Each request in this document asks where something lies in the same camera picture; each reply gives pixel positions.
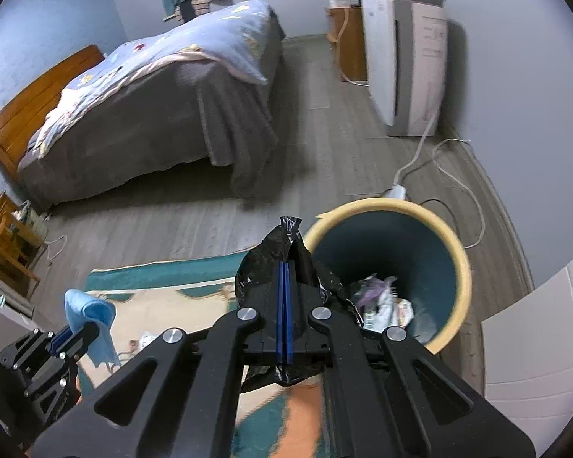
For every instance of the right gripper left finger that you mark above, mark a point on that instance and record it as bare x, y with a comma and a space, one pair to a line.
179, 396

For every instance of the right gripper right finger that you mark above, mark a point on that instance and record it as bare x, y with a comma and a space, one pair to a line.
386, 395

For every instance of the black plastic bag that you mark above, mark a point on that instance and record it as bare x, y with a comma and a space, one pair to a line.
291, 290

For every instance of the teal yellow trash bin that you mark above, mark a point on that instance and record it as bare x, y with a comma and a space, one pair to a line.
385, 237

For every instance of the wooden bedside stand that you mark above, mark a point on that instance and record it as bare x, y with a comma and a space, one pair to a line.
22, 238

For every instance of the white power strip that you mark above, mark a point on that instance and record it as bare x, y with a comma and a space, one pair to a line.
397, 192

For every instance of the wooden headboard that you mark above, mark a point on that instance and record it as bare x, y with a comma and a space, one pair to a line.
25, 114

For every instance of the bed with grey cover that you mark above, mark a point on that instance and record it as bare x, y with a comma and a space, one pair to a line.
181, 113

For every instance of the white air purifier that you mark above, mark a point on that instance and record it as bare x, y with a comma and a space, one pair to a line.
406, 45

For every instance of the light blue quilt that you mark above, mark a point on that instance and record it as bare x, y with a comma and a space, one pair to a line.
234, 37

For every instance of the wooden cabinet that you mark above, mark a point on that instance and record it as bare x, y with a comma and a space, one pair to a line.
346, 37

